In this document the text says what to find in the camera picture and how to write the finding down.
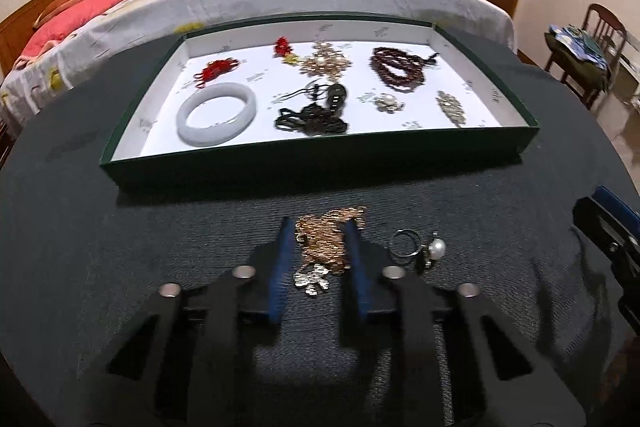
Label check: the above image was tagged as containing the pearl ring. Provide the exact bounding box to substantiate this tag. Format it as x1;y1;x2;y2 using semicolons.
389;229;447;275

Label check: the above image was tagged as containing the dark grey tablecloth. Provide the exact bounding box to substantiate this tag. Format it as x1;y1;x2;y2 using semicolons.
0;24;640;427

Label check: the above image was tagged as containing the small crystal brooch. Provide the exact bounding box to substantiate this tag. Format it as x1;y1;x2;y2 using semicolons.
435;90;468;128

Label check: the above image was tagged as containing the pile of cloths on chair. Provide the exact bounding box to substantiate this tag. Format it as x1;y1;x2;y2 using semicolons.
545;24;613;92

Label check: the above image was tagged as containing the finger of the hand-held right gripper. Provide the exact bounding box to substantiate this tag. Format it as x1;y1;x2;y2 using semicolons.
572;197;640;278
592;187;640;248

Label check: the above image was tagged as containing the pink pillow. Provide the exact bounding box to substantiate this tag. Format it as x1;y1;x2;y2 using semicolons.
20;0;150;58

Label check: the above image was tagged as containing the dark red bead necklace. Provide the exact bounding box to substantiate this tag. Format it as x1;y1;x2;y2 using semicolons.
370;46;441;94

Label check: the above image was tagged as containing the orange pillow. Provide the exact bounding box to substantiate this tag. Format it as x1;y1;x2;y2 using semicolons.
32;0;108;28

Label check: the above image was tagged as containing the wooden headboard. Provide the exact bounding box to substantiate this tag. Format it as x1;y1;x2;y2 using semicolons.
0;0;121;75

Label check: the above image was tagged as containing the silver pearl flower brooch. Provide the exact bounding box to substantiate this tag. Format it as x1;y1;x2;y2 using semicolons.
361;92;406;114

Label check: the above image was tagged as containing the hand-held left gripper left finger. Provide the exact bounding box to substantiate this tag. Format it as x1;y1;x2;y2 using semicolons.
55;217;293;427

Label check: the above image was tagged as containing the wooden chair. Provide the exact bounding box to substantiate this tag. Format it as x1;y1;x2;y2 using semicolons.
544;3;628;110

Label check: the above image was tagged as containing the green box with white lining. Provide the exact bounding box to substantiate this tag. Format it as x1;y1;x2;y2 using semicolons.
99;13;541;202

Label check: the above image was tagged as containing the gold crystal chain necklace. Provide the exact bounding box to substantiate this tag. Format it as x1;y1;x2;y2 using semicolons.
292;205;368;295

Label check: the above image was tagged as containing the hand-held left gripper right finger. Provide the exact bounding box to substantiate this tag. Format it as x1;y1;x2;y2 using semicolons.
344;219;586;427

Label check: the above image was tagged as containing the black bead string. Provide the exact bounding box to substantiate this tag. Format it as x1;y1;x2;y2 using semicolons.
274;79;351;138

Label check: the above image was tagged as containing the red knotted tassel charm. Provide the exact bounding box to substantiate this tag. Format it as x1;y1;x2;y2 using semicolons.
272;36;301;65
194;58;240;88

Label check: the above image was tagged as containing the white jade bangle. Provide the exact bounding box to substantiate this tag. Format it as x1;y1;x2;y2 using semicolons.
177;82;258;146

